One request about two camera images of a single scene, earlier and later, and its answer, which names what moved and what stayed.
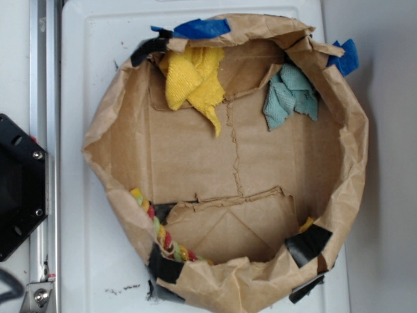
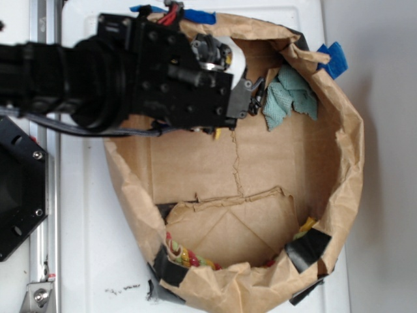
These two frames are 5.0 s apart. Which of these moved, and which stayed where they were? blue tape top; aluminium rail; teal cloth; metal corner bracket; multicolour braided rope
Moved: multicolour braided rope; blue tape top
Stayed: metal corner bracket; aluminium rail; teal cloth
